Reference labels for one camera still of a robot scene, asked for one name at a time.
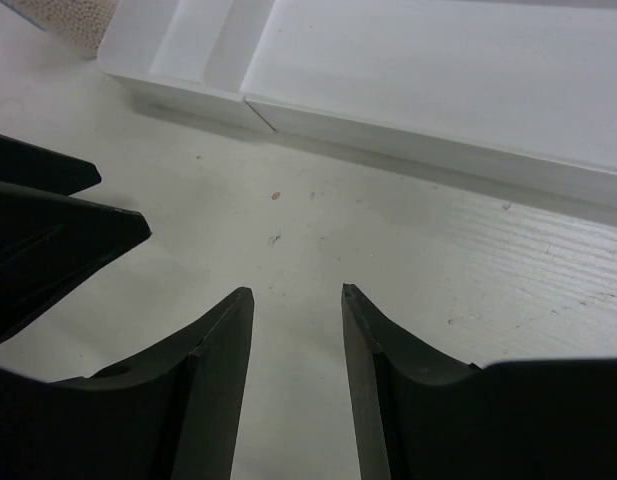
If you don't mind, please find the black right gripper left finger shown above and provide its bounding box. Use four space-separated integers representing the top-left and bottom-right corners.
0 287 254 479

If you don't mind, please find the white divided organizer tray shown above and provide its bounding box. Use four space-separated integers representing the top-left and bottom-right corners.
98 1 617 208

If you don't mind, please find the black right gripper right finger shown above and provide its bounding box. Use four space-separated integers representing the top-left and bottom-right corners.
341 284 617 479

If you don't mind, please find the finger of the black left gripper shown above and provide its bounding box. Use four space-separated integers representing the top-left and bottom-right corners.
0 182 151 344
0 135 102 196

